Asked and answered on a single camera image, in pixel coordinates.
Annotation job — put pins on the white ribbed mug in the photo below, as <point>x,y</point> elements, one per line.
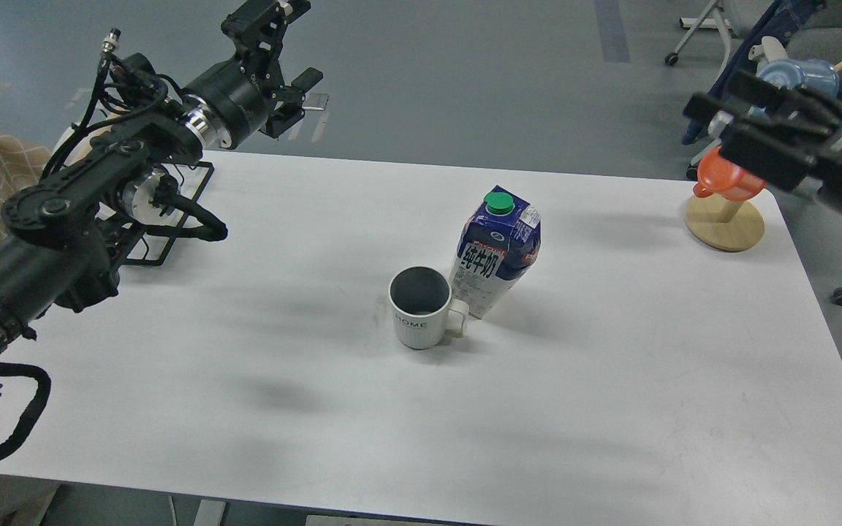
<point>424,308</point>

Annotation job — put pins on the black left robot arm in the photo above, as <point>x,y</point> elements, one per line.
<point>107,185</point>

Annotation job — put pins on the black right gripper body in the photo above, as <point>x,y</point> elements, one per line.
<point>784,154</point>

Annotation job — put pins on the orange plastic cup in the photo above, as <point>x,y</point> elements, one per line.
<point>716,176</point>

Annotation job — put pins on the blue plastic cup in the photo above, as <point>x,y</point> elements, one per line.
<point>817,74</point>

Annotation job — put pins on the blue folding frame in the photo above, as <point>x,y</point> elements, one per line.
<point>743,24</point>

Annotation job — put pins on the wooden cup tree stand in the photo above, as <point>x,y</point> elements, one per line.
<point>725,225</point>

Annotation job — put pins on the blue white milk carton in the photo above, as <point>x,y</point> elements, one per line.
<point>499,243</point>

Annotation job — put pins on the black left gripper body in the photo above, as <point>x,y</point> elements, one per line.
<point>235,98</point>

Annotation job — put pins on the black wire cup rack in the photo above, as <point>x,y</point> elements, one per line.
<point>125,232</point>

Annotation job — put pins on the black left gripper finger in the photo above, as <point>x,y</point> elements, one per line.
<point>262,24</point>
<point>291,97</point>

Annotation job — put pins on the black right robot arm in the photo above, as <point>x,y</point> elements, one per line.
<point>781,135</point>

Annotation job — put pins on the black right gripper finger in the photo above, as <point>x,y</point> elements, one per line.
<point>702,109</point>
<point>768,102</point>

